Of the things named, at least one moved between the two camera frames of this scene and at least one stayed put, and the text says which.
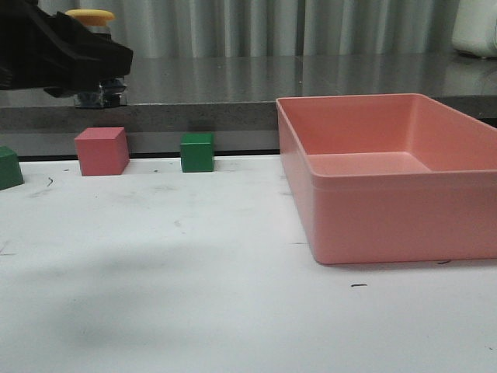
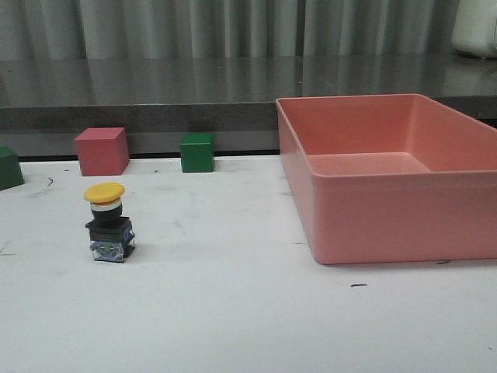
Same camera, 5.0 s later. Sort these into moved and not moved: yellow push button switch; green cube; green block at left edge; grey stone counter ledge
Moved: yellow push button switch
Not moved: green block at left edge; green cube; grey stone counter ledge
